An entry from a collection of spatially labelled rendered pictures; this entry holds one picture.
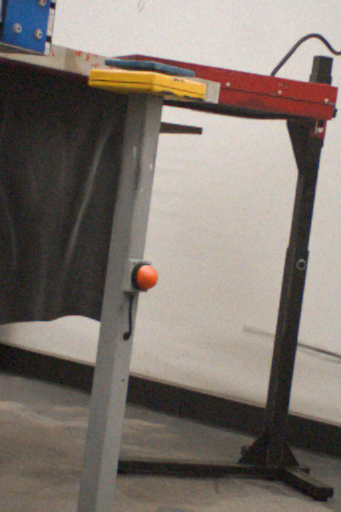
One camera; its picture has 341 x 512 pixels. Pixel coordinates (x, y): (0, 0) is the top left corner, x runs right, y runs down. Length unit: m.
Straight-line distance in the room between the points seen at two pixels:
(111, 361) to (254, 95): 1.56
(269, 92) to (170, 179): 1.27
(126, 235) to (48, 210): 0.31
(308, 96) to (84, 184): 1.30
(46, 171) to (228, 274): 2.31
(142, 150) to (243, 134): 2.53
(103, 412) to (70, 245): 0.41
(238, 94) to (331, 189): 0.95
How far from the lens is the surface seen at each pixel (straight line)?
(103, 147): 2.43
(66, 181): 2.36
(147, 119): 2.05
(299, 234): 3.81
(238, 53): 4.63
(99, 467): 2.09
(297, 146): 3.81
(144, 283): 2.03
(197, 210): 4.66
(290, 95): 3.55
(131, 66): 2.04
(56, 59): 2.17
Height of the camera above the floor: 0.79
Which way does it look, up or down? 3 degrees down
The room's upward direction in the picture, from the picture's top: 7 degrees clockwise
